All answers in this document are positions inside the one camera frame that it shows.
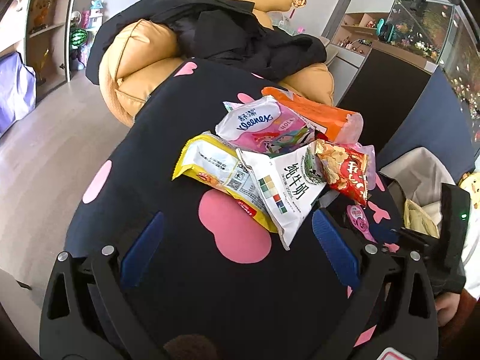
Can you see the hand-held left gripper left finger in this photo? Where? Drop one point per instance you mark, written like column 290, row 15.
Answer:
column 142, row 249

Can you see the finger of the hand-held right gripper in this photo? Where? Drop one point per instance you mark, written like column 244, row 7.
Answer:
column 410, row 238

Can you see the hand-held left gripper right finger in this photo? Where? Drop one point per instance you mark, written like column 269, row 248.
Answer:
column 335, row 249

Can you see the yellow plastic bin bag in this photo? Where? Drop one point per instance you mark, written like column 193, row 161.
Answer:
column 420, row 217

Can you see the red snack packet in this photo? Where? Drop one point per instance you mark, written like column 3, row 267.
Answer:
column 345, row 176

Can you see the white milk pouch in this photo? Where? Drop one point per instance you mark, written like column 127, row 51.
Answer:
column 288, row 191

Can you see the yellow snack wrapper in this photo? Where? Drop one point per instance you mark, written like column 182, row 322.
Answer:
column 210, row 161

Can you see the orange plastic wrapper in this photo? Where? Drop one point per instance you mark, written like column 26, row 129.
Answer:
column 322, row 114

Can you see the pink white tissue pack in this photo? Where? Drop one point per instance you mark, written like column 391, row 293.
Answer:
column 255, row 120

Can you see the person's right hand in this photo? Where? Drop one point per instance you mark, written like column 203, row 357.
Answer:
column 448, row 309

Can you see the black blanket with pink hearts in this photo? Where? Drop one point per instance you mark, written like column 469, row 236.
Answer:
column 187, row 288

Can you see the yellow plush toy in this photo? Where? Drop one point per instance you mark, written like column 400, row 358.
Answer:
column 470, row 191

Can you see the grey cloth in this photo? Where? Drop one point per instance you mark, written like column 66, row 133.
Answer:
column 416, row 168

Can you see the pink translucent wrapper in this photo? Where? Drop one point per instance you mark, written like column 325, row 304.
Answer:
column 371, row 165

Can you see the dark blue upright board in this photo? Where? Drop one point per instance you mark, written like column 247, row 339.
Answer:
column 423, row 120

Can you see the dark brown panel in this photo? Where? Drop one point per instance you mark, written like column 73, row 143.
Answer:
column 382, row 93

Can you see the orange sofa cushions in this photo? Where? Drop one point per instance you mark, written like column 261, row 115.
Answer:
column 138, row 67

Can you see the purple bag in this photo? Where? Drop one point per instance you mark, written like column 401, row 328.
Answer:
column 15, row 90

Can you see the teal black device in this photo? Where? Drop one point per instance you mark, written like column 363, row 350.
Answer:
column 386, row 30

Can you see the gold trophy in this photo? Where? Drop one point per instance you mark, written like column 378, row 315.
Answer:
column 43, row 63

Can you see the glass fish tank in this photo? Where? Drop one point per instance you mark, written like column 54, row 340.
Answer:
column 431, row 26

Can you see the wooden display shelf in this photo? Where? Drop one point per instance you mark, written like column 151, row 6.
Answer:
column 60, row 45

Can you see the watermelon print ball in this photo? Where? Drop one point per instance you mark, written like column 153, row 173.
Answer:
column 78, row 38

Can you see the black jacket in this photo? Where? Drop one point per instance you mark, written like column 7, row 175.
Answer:
column 225, row 33

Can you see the pastel toy castle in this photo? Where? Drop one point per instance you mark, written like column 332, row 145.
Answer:
column 92, row 14

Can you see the red gold hanging ornament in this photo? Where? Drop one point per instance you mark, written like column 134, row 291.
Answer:
column 297, row 3

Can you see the orange figurine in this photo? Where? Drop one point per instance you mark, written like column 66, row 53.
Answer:
column 40, row 15

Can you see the wooden wall niche with figurines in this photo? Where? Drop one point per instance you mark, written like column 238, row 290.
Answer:
column 356, row 32

